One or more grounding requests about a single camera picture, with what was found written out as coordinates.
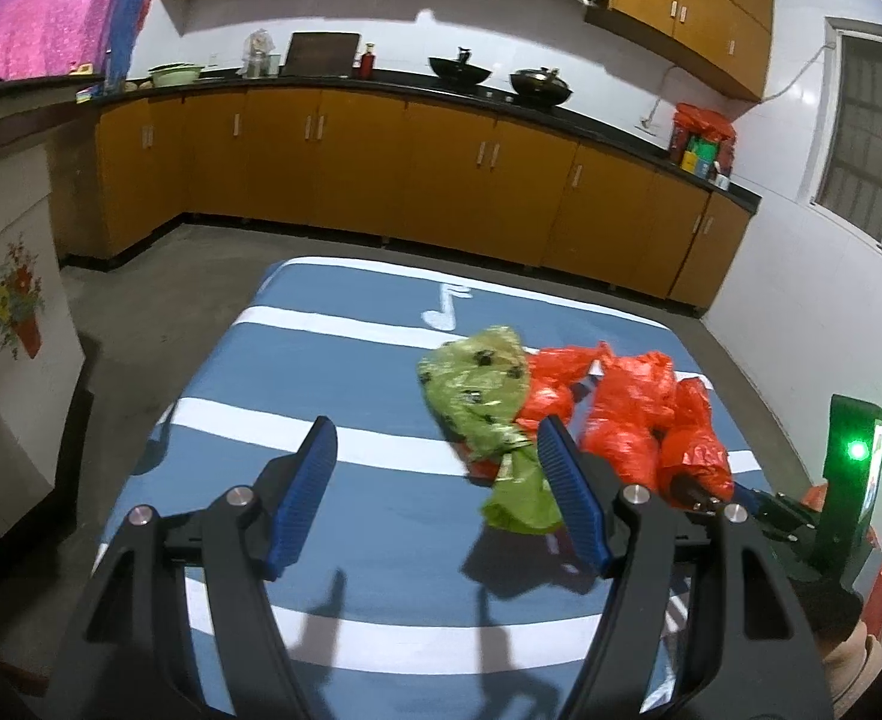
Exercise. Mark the blue striped tablecloth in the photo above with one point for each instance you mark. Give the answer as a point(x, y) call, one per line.
point(336, 360)

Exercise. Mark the red plastic bag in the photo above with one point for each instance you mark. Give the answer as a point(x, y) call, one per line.
point(628, 420)
point(700, 442)

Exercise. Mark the green basin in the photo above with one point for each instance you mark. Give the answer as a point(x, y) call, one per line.
point(175, 75)

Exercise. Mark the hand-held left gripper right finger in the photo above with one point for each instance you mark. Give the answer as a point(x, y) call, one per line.
point(572, 495)

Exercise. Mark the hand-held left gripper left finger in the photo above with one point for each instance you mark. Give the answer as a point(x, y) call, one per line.
point(302, 495)

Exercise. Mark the wooden wall cabinets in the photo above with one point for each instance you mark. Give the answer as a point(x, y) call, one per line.
point(711, 7)

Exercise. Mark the wooden base cabinets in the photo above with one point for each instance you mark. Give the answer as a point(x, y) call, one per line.
point(448, 180)

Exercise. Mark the red bottle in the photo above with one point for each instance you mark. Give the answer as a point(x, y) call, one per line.
point(367, 64)

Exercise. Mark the white tiled counter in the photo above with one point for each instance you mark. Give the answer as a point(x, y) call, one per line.
point(6, 390)

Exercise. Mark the red container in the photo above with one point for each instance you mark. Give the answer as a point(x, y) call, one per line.
point(679, 146)

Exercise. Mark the yellow box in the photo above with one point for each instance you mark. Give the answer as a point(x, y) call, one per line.
point(690, 162)

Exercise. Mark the dark wooden cutting board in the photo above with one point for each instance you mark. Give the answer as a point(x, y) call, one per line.
point(321, 54)

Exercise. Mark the black wok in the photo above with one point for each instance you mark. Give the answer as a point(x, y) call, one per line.
point(460, 75)

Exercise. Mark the black lidded pot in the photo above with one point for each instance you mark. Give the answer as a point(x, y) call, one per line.
point(542, 88)

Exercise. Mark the person's right forearm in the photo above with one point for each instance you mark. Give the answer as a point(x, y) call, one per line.
point(857, 675)

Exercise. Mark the green box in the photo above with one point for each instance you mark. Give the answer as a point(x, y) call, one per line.
point(700, 146)

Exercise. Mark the barred window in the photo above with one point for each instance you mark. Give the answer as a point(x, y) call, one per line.
point(861, 127)

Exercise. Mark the yellow-green plastic bag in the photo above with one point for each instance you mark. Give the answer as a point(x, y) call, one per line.
point(478, 382)

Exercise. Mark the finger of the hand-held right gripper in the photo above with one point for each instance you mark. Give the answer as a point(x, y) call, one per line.
point(688, 491)

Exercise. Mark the clear glass jar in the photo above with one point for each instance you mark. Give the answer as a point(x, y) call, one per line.
point(259, 56)

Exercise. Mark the red waste basket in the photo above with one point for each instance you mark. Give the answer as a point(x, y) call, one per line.
point(877, 585)

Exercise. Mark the red shopping bag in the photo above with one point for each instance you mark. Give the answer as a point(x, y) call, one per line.
point(703, 120)

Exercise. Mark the black kitchen countertop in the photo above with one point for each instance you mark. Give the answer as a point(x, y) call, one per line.
point(411, 86)

